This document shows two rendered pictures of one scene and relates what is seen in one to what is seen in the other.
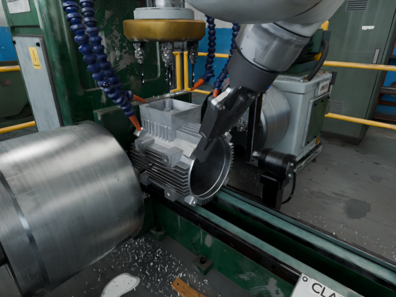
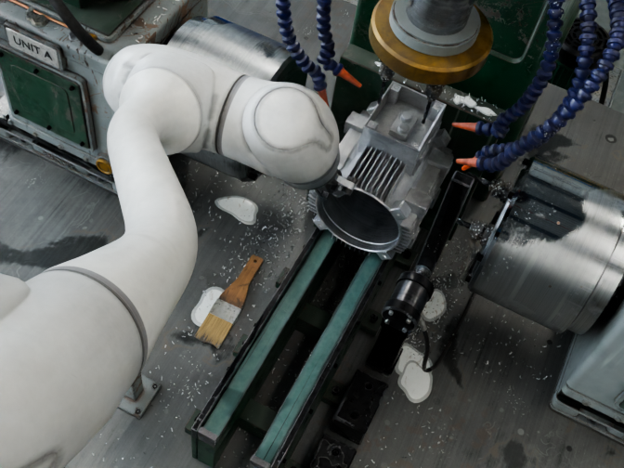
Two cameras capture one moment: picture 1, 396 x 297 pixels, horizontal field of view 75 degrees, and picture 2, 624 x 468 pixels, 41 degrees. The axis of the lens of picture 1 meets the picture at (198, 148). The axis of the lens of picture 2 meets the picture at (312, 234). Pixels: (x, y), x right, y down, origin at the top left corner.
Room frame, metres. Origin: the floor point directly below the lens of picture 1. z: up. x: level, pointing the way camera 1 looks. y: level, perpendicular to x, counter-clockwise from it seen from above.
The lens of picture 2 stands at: (0.14, -0.74, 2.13)
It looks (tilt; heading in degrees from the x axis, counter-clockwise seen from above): 56 degrees down; 65
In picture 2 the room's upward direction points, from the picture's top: 11 degrees clockwise
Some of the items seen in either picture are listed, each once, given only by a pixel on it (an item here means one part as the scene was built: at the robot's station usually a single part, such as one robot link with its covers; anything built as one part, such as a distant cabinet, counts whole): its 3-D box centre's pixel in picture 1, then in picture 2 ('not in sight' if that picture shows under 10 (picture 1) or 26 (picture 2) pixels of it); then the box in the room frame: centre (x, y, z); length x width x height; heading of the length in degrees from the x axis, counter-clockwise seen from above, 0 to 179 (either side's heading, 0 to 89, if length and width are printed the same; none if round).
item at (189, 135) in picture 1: (182, 156); (381, 179); (0.61, 0.04, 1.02); 0.20 x 0.19 x 0.19; 48
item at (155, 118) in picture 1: (170, 118); (401, 129); (0.63, 0.07, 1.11); 0.12 x 0.11 x 0.07; 48
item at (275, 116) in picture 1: (249, 117); (566, 253); (0.86, -0.18, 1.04); 0.41 x 0.25 x 0.25; 138
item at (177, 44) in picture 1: (179, 66); not in sight; (6.07, 0.42, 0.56); 0.46 x 0.36 x 1.13; 70
